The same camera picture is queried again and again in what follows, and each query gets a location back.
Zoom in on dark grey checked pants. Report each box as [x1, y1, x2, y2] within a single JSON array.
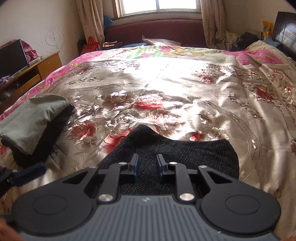
[[98, 125, 239, 195]]

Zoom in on black clothing heap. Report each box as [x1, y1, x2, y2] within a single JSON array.
[[231, 32, 259, 52]]

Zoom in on black folded garment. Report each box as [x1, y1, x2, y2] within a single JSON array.
[[1, 104, 74, 169]]

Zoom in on grey green folded garment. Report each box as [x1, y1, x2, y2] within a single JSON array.
[[1, 94, 70, 155]]

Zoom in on wooden side cabinet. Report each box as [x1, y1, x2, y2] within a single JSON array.
[[1, 52, 62, 114]]

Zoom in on floral satin bedspread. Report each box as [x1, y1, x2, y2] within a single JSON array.
[[1, 41, 295, 237]]

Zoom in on black monitor screen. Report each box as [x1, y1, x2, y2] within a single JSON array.
[[0, 39, 29, 78]]

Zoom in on pink cloth on cabinet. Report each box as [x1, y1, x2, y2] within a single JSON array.
[[0, 39, 40, 63]]

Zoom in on red plastic bag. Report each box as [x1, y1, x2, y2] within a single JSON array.
[[80, 36, 99, 55]]

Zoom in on maroon padded bench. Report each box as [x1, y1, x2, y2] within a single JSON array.
[[105, 19, 207, 48]]

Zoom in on beige window curtain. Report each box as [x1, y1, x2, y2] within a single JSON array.
[[76, 0, 105, 49]]

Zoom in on right beige curtain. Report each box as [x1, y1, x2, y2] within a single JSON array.
[[200, 0, 227, 50]]

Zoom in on yellow orange snack bag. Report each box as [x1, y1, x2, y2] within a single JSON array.
[[262, 21, 273, 40]]

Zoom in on dark wooden headboard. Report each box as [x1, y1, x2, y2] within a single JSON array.
[[272, 11, 295, 59]]

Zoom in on window with white frame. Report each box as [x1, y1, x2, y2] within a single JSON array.
[[114, 0, 201, 17]]

